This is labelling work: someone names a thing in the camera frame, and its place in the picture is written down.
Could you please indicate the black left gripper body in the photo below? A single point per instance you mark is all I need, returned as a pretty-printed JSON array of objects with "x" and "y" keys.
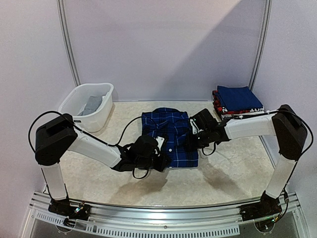
[{"x": 145, "y": 163}]

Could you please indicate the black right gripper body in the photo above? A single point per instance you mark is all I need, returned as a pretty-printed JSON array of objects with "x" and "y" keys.
[{"x": 190, "y": 143}]

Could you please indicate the blue plaid shirt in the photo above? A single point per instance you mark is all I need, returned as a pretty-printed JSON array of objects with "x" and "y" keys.
[{"x": 172, "y": 125}]

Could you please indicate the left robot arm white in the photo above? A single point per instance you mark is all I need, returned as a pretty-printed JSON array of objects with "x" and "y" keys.
[{"x": 59, "y": 137}]

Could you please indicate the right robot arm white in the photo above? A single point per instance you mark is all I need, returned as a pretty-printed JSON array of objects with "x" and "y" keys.
[{"x": 282, "y": 132}]

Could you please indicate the white plastic laundry basket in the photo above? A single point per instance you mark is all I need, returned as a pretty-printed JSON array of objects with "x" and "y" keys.
[{"x": 77, "y": 99}]

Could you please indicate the white folded garment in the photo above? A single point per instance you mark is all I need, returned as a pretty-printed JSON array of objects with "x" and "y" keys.
[{"x": 237, "y": 114}]

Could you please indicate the red black folded garment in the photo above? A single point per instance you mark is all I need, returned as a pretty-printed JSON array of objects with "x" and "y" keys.
[{"x": 218, "y": 103}]

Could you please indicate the grey folded garment in basket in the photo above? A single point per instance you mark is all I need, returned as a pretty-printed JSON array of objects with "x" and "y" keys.
[{"x": 92, "y": 105}]

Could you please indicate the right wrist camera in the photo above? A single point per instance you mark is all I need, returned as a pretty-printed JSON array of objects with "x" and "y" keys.
[{"x": 195, "y": 129}]

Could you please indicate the aluminium front rail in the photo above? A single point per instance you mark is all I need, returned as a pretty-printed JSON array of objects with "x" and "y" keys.
[{"x": 225, "y": 220}]

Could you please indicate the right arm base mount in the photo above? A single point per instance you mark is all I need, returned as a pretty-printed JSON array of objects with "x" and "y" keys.
[{"x": 265, "y": 213}]

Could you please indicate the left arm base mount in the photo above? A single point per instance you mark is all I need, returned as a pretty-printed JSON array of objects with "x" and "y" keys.
[{"x": 71, "y": 213}]

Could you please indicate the right wall aluminium profile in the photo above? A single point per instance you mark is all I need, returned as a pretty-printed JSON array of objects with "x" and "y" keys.
[{"x": 261, "y": 43}]

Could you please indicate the wall aluminium profile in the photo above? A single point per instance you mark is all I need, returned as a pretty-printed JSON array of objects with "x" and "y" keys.
[
  {"x": 67, "y": 42},
  {"x": 261, "y": 43}
]

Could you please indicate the left wall aluminium profile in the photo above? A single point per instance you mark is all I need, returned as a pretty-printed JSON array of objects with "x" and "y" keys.
[{"x": 67, "y": 42}]

